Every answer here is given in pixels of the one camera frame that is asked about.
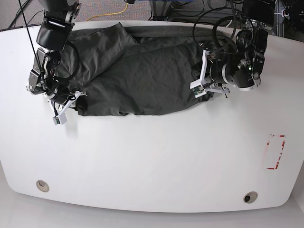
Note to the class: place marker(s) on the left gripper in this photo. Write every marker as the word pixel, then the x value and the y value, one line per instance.
pixel 209 83

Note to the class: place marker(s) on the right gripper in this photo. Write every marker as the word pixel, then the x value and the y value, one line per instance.
pixel 59 103

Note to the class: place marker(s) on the dark grey t-shirt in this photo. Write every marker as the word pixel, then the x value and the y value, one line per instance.
pixel 136 70

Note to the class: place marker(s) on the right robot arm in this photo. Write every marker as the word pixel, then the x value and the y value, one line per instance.
pixel 58 21

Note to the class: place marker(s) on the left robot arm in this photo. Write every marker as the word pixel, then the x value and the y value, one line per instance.
pixel 240 61

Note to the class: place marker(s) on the red tape rectangle marking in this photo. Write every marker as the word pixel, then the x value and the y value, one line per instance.
pixel 274 150

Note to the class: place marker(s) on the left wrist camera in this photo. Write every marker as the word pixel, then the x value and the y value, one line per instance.
pixel 197 88

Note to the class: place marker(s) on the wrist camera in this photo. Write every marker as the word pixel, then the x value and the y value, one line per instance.
pixel 60 119
pixel 197 88

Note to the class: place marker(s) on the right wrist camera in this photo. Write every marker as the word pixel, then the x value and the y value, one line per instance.
pixel 60 119

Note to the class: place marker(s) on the left table cable grommet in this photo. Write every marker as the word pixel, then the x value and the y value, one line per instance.
pixel 42 186

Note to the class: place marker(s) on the table cable grommet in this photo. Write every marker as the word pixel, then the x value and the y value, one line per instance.
pixel 42 186
pixel 250 197

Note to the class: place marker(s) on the right table cable grommet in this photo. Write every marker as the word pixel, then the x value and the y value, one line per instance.
pixel 250 197

